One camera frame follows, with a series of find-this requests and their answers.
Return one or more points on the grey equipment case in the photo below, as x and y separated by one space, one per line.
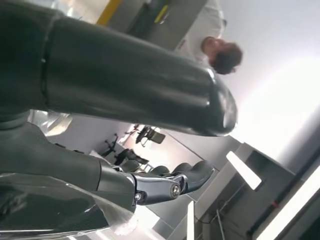
170 30

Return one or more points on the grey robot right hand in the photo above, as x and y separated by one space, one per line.
124 79

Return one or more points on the black office chair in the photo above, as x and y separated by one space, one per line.
109 147
149 136
130 157

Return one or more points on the person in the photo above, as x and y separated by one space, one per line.
200 26

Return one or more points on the clear plastic hand cover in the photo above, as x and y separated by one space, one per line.
117 215

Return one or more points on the ceiling light panel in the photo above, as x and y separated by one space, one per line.
190 222
244 170
292 208

